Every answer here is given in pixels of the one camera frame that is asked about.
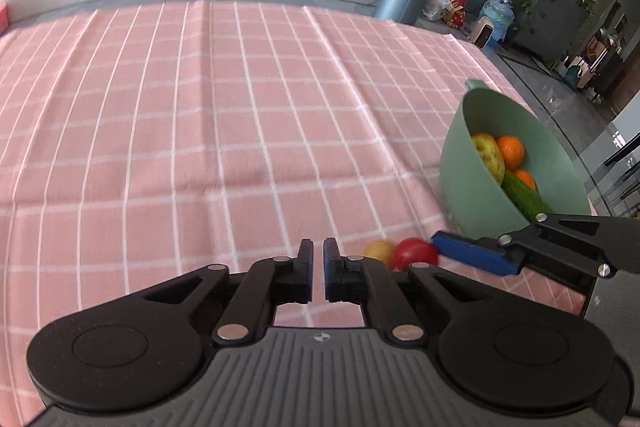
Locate brown longan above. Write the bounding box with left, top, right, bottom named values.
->
left=362, top=239, right=396, bottom=269

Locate green cucumber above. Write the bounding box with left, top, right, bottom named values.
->
left=502, top=171, right=553, bottom=222

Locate orange mandarin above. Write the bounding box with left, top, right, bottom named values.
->
left=513, top=169, right=537, bottom=191
left=497, top=135, right=526, bottom=171

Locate large yellow-green pomelo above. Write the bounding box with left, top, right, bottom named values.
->
left=471, top=133, right=506, bottom=185

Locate green plastic colander bowl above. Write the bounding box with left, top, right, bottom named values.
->
left=439, top=79, right=591, bottom=239

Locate pink checkered tablecloth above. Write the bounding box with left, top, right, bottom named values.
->
left=0, top=1, right=589, bottom=425

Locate dark grey drawer cabinet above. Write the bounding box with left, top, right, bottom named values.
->
left=508, top=0, right=588, bottom=65

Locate blue water jug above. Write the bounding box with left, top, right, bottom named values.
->
left=480, top=0, right=515, bottom=46

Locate white plastic bag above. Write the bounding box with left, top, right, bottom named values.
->
left=423, top=0, right=451, bottom=22

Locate pink storage box on floor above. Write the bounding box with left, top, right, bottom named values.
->
left=0, top=2, right=10, bottom=35

